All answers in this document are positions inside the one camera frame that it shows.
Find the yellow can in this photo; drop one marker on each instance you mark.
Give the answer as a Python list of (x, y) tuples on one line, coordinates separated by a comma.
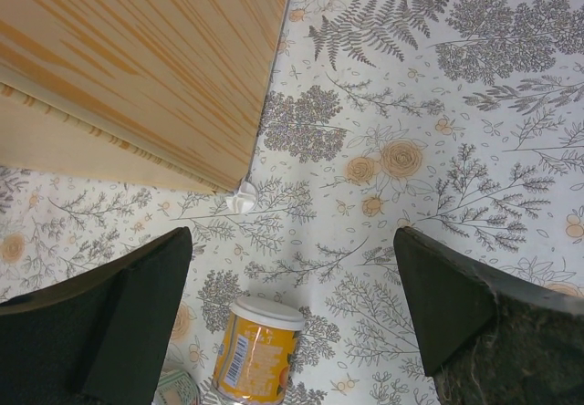
[(254, 359)]

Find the wooden storage box counter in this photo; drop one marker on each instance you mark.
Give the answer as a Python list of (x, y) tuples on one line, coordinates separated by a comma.
[(160, 92)]

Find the short green can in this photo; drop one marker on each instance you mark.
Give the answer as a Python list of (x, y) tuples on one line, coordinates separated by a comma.
[(176, 387)]

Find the white corner connector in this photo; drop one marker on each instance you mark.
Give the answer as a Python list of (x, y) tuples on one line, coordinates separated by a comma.
[(243, 200)]

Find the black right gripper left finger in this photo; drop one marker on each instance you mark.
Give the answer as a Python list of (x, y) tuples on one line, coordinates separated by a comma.
[(100, 337)]

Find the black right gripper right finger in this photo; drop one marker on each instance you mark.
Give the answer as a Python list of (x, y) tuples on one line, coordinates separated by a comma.
[(485, 336)]

